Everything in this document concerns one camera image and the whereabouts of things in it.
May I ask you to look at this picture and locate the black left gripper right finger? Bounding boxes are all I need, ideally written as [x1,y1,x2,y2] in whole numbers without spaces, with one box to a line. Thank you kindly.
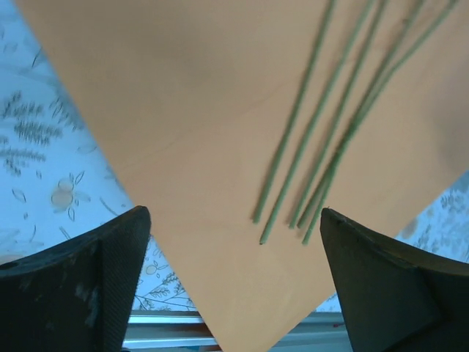
[320,207,469,352]

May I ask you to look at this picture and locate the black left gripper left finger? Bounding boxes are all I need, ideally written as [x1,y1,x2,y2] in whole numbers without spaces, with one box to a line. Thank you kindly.
[0,205,152,352]

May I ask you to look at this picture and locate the artificial flower bouquet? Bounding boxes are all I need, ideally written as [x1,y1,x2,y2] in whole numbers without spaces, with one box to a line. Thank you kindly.
[251,0,461,246]

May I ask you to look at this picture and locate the orange wrapping paper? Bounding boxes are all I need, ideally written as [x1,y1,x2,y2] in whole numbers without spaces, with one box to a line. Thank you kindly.
[14,0,469,352]

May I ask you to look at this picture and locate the floral print tablecloth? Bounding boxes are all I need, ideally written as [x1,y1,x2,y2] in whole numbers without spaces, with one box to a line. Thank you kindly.
[0,0,469,312]

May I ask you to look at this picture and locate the aluminium table edge rail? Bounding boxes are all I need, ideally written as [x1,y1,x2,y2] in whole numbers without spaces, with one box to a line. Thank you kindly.
[120,309,352,352]

